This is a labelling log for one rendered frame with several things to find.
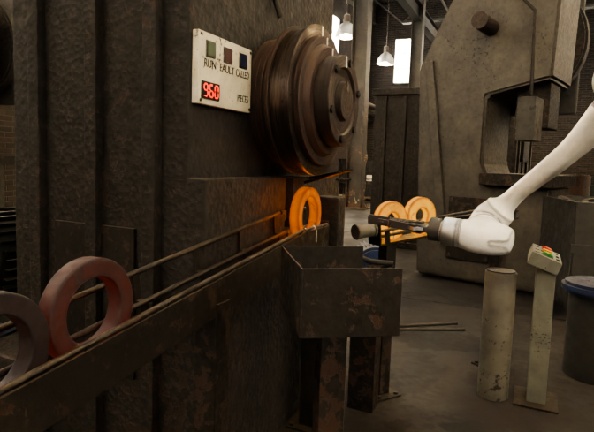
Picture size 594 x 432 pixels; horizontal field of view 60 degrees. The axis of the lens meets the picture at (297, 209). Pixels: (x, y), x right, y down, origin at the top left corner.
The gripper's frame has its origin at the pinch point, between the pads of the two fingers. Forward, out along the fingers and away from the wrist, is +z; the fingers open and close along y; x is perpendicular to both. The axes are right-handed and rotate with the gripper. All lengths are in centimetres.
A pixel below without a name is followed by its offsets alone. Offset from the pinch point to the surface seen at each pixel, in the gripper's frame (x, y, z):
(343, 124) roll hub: 29.9, -8.4, 13.3
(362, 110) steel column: 97, 841, 282
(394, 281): -2, -66, -22
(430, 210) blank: 0.7, 48.1, -8.3
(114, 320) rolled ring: -12, -96, 21
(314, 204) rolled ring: 2.5, -5.8, 21.3
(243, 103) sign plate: 32, -36, 34
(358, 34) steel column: 247, 841, 311
